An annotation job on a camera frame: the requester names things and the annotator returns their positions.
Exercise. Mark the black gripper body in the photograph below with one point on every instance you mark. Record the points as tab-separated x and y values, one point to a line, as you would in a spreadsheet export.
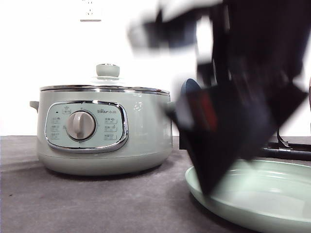
248	49

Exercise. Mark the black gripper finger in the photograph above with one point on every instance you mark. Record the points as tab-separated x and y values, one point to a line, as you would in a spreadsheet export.
221	131
286	103

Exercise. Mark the green plate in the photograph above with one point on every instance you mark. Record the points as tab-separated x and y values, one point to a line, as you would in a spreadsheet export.
266	191

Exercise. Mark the glass pot lid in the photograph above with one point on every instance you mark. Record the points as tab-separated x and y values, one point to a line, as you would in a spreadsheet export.
107	80

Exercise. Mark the blue plate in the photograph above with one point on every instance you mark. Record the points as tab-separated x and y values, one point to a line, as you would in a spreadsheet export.
190	86

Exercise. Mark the green electric steamer pot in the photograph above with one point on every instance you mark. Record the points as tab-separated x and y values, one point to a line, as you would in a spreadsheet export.
103	129

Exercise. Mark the dark reddish object at edge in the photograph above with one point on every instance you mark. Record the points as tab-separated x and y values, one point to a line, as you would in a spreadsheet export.
310	93

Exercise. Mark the black dish rack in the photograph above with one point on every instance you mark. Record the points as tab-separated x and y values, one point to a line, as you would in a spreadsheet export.
284	150

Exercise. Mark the white wall socket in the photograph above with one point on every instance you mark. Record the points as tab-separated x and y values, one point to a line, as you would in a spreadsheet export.
91	11

